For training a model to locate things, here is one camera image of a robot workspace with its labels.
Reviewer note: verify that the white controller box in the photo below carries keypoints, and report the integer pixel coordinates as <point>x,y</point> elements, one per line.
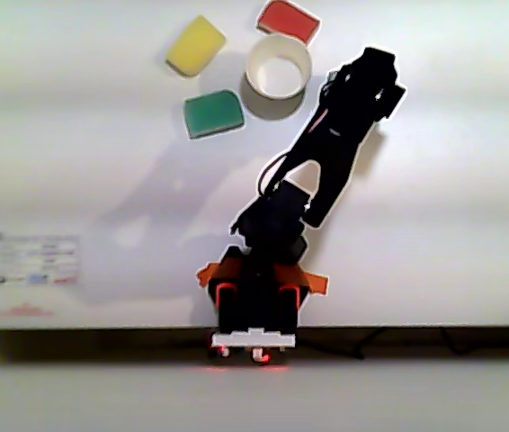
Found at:
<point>254,338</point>

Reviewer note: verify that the yellow and white sponge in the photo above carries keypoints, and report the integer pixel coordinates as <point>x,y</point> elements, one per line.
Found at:
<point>196,45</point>

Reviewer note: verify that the orange tape strip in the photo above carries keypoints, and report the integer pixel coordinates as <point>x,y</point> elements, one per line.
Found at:
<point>211,272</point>
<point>313,281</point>

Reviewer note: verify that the white paper cup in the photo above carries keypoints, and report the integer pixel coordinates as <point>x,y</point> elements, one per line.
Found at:
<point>277,72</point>

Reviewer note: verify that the white printed label sticker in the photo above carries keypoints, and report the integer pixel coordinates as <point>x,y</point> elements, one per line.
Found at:
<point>36,258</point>

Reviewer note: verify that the red and white sponge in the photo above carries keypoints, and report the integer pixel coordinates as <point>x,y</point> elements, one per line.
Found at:
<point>288,20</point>

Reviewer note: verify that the green and white sponge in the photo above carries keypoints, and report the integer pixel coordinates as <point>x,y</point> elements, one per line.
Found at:
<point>211,113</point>

